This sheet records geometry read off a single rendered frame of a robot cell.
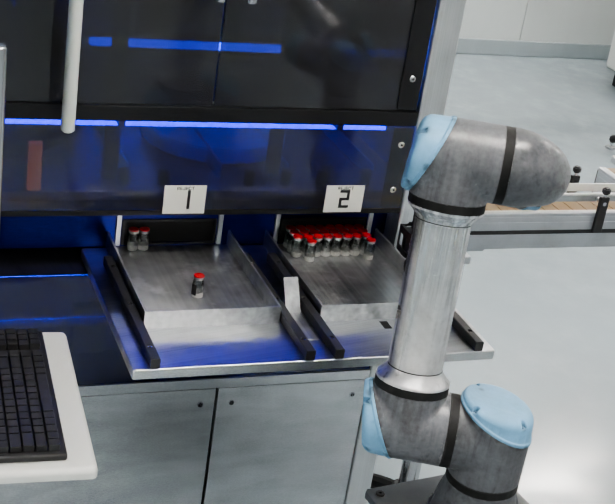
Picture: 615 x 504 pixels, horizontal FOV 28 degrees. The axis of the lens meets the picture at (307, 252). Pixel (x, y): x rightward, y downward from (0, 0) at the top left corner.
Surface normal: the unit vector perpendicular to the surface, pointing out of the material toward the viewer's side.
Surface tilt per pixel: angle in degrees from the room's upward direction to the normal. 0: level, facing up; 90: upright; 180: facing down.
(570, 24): 90
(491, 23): 90
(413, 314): 82
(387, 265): 0
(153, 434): 90
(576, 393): 0
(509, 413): 8
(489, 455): 90
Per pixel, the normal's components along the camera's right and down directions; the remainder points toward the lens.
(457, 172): -0.08, 0.26
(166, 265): 0.15, -0.90
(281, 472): 0.33, 0.44
